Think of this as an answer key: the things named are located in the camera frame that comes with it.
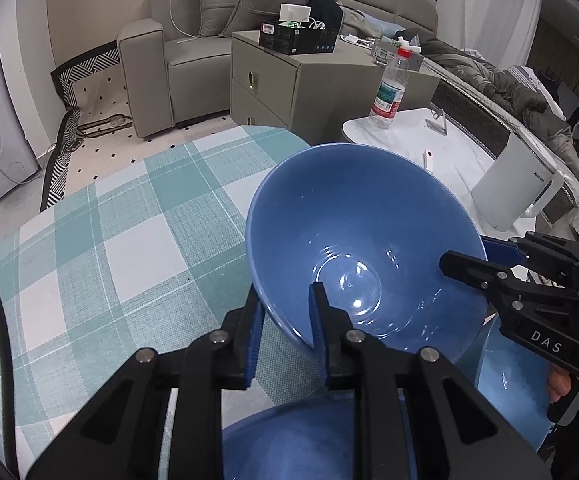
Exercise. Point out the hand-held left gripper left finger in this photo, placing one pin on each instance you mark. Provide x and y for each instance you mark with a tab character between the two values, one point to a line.
254	340

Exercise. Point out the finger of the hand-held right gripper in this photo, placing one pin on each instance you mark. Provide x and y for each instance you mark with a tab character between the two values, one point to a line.
469	269
502	249

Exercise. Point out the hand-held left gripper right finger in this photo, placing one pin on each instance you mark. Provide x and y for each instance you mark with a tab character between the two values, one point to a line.
318	335

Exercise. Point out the person's right hand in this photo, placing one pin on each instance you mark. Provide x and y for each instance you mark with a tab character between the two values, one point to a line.
560	385

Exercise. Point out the white electric kettle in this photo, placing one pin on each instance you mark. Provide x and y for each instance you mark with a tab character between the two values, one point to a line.
509	185

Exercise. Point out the round white table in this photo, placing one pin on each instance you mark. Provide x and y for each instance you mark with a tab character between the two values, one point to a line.
454	150

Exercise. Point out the silver phone stand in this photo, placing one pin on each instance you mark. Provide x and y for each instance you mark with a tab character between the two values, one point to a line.
437	122

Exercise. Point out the grey duvet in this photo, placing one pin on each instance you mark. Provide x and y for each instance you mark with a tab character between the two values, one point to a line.
519	95

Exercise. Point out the teal checked tablecloth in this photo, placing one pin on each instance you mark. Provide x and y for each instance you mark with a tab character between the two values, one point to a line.
119	240

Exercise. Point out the clear plastic water bottle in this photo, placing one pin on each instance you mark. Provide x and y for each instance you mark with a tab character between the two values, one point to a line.
389	100

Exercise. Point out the black white patterned rug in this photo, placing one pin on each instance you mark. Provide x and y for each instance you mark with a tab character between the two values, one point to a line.
109	160

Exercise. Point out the grey nightstand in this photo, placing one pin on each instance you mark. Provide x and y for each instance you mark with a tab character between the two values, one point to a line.
279	85

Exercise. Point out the black box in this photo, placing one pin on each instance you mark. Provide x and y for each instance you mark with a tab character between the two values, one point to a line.
299	40

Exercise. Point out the grey sofa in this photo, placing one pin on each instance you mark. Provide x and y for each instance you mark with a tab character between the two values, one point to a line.
144	75

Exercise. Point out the dark blue bag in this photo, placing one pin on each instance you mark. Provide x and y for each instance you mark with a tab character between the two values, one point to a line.
327	7

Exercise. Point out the white box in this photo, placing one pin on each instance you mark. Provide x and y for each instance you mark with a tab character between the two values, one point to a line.
295	12

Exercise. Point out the grey cushion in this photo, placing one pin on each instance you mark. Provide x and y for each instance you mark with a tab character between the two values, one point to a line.
219	5
269	0

